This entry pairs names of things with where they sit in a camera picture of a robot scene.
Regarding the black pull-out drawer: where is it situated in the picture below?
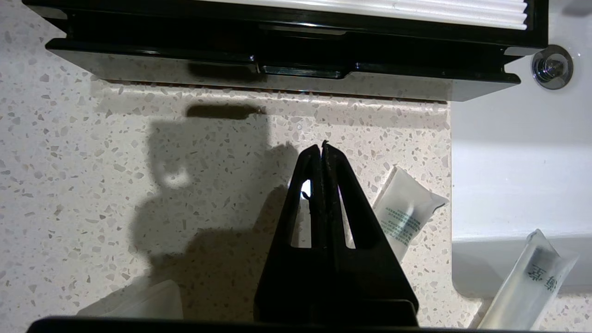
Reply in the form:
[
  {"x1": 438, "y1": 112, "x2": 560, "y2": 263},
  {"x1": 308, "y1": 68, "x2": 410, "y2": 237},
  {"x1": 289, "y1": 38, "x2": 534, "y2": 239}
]
[{"x1": 45, "y1": 9, "x2": 522, "y2": 102}]

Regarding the black glossy storage box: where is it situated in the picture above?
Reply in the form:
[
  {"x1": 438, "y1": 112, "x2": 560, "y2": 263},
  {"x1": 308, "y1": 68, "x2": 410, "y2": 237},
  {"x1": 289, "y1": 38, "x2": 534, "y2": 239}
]
[{"x1": 21, "y1": 0, "x2": 549, "y2": 49}]

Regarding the folded sachet with green label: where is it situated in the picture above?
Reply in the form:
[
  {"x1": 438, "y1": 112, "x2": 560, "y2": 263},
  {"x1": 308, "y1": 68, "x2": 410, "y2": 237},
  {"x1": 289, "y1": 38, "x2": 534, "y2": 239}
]
[{"x1": 76, "y1": 279, "x2": 185, "y2": 320}]

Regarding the long clear toothbrush packet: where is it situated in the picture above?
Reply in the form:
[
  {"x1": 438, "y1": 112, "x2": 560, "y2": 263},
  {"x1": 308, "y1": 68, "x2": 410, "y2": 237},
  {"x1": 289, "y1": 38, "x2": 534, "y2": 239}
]
[{"x1": 372, "y1": 166, "x2": 450, "y2": 262}]

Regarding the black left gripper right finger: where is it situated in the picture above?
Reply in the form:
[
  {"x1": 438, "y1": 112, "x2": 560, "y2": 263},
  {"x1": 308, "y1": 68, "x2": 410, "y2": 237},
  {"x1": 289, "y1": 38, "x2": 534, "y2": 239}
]
[{"x1": 322, "y1": 141, "x2": 419, "y2": 324}]

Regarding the white ceramic sink basin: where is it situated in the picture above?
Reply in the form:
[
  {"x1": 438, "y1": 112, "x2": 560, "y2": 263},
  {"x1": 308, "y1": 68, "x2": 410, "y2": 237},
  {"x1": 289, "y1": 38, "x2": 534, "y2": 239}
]
[{"x1": 451, "y1": 0, "x2": 592, "y2": 297}]

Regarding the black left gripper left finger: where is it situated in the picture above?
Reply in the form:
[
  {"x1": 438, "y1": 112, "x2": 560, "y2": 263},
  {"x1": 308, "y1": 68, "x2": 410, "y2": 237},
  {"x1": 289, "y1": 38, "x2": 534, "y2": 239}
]
[{"x1": 254, "y1": 145, "x2": 333, "y2": 324}]

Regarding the long packet with green label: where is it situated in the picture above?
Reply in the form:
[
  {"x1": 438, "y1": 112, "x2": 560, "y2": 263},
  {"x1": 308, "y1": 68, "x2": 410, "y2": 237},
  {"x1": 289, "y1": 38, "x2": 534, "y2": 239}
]
[{"x1": 476, "y1": 229, "x2": 580, "y2": 330}]

